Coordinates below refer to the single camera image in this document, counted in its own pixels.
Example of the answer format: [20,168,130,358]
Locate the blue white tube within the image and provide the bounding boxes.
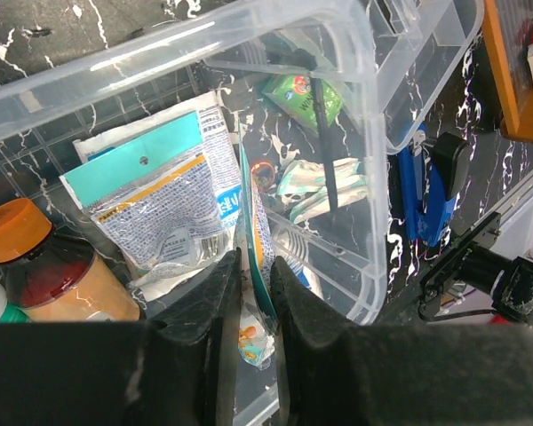
[272,226,323,298]

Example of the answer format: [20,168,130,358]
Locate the orange wooden shelf rack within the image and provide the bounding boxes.
[481,1,533,144]

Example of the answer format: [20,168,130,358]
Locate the white blue gauze packet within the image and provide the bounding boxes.
[73,91,245,303]

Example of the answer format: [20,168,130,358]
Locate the white swab packet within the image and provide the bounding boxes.
[276,158,369,224]

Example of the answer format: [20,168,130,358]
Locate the brown orange medicine bottle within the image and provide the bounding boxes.
[0,198,141,322]

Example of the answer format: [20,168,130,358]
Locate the red tape roll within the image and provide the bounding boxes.
[251,161,276,193]

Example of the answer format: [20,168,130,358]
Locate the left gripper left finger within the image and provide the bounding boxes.
[0,250,242,425]

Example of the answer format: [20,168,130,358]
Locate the clear tray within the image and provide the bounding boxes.
[362,0,484,154]

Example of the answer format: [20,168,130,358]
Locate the blue thermometer case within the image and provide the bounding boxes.
[397,124,472,247]

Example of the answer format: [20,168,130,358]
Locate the green small box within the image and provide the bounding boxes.
[262,75,344,136]

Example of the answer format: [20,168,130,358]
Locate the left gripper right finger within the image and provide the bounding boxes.
[270,257,533,425]

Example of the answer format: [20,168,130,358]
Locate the clear bag with tubing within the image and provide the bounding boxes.
[235,126,277,370]

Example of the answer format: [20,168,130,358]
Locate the clear first aid box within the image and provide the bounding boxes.
[0,0,390,426]

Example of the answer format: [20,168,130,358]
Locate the clear bag teal header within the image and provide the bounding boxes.
[58,110,236,285]

